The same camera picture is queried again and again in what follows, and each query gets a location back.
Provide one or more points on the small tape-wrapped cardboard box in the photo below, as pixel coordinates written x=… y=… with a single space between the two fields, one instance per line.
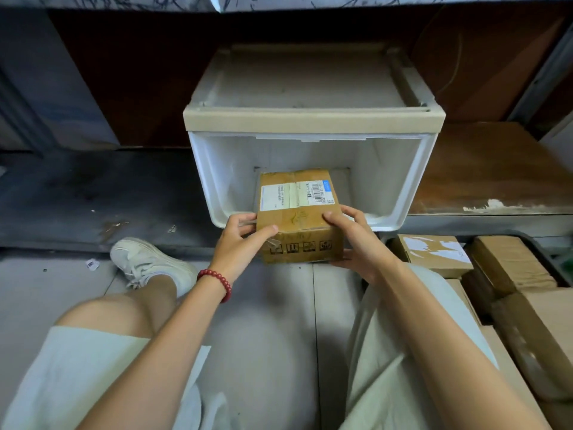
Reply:
x=510 y=264

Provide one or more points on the plain flat cardboard box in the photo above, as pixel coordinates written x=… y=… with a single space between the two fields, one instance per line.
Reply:
x=508 y=376

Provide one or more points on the dark brown wooden panel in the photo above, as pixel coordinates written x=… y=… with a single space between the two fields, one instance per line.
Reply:
x=143 y=76

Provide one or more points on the small paper scrap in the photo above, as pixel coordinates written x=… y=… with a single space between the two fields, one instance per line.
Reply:
x=92 y=264

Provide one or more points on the grey metal frame post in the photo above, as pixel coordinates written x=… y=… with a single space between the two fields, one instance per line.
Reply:
x=539 y=80

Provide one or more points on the white plastic drawer unit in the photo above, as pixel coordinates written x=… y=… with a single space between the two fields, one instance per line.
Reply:
x=313 y=116

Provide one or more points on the person's right forearm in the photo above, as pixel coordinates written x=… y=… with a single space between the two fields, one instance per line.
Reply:
x=447 y=353

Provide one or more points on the person's left forearm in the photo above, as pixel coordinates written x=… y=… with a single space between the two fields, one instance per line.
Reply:
x=161 y=353

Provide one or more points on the pale green shorts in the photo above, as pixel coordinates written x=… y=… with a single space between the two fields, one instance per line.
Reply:
x=80 y=371

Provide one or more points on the person's left thumb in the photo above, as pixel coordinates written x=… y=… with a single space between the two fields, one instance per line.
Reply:
x=264 y=235

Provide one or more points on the person's right hand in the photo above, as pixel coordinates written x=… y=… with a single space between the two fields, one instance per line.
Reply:
x=365 y=250

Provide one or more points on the large tape-wrapped cardboard box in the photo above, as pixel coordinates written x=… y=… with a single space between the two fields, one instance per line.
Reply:
x=546 y=335

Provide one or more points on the labelled brown cardboard box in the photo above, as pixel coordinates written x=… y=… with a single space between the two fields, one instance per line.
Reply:
x=297 y=219

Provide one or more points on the cardboard box with torn label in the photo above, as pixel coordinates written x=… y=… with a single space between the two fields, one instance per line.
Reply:
x=432 y=259

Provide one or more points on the dark bin rim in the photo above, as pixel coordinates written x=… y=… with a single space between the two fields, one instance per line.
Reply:
x=553 y=259

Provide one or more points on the white sneaker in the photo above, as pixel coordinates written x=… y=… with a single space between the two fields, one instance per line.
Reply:
x=147 y=261

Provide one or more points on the person's left hand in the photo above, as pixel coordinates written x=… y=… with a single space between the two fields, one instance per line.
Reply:
x=232 y=253

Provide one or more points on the person's left leg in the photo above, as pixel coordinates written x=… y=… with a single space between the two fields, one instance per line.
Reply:
x=121 y=304

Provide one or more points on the patterned white fabric sheet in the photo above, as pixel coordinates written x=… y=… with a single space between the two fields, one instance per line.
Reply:
x=313 y=1

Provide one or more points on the worn brown wooden board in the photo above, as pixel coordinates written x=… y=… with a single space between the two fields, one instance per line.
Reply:
x=488 y=170

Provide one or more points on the person's right thumb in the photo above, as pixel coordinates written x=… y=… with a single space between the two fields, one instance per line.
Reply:
x=336 y=222

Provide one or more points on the person's left middle finger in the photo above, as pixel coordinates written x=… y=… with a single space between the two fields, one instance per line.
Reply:
x=250 y=226

